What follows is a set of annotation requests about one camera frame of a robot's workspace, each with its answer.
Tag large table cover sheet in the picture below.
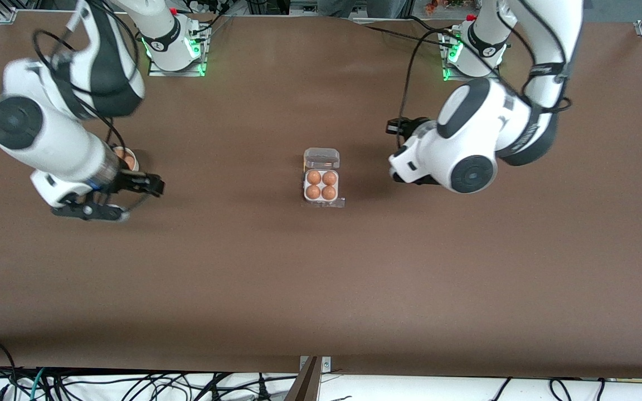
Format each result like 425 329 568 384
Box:
0 11 642 380

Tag orange items on shelf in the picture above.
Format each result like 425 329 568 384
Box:
424 0 466 14

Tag white round bowl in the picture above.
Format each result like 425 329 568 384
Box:
110 146 140 173

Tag grey metal bracket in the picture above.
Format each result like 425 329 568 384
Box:
299 356 333 375

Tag teal cable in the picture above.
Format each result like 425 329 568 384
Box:
30 368 46 401

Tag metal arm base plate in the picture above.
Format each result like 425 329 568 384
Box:
148 25 210 77
441 28 503 82

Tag dark metal pole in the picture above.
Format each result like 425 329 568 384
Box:
283 356 322 401

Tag clear plastic egg carton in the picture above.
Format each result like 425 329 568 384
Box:
301 148 346 208

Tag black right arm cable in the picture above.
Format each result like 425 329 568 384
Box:
32 0 154 215

